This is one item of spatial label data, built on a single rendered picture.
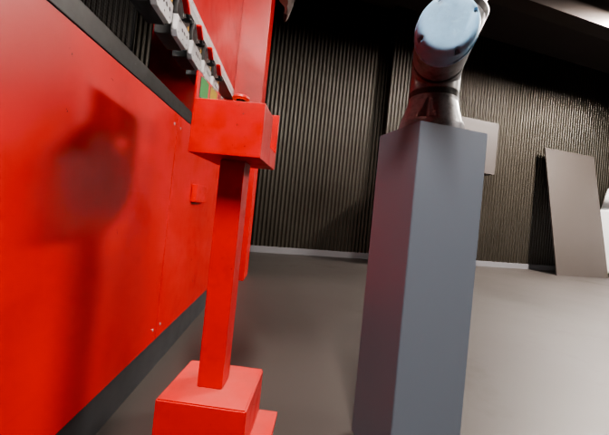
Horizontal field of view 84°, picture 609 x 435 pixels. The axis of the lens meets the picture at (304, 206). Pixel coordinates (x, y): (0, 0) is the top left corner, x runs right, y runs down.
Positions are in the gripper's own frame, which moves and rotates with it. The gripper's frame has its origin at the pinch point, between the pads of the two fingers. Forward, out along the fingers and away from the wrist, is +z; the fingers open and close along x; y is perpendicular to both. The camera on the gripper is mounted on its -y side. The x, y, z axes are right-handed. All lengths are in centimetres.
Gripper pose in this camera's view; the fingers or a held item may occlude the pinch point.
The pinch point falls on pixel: (266, 12)
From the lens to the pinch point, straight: 105.8
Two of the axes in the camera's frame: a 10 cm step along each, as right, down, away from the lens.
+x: -6.6, 0.2, -7.5
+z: -4.4, 8.0, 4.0
